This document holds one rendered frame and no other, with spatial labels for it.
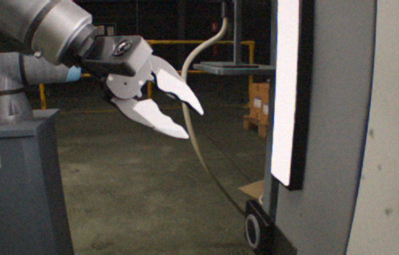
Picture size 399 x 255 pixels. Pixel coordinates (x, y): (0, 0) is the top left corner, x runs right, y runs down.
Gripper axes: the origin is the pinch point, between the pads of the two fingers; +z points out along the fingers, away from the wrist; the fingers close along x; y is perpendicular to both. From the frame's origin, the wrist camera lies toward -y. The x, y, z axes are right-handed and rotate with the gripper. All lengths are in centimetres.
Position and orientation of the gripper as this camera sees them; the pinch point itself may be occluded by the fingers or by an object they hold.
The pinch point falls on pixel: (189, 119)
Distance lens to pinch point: 45.8
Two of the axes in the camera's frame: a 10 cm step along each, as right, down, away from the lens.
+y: -3.8, 0.9, 9.2
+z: 7.8, 5.6, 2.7
